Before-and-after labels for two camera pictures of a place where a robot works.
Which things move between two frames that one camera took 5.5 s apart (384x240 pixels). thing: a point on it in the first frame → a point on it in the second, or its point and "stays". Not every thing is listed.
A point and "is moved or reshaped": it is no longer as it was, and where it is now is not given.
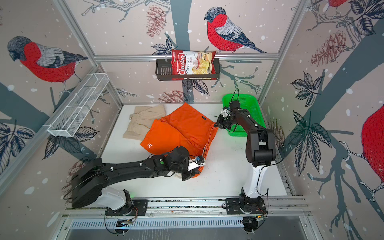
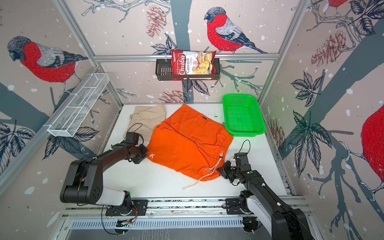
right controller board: x=250 y=224 stays
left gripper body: x=182 y=168 → x=140 y=153
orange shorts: x=188 y=126 is moved or reshaped
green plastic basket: x=250 y=102 stays
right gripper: x=219 y=123 → x=223 y=169
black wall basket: x=164 y=71 stays
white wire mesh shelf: x=78 y=105 stays
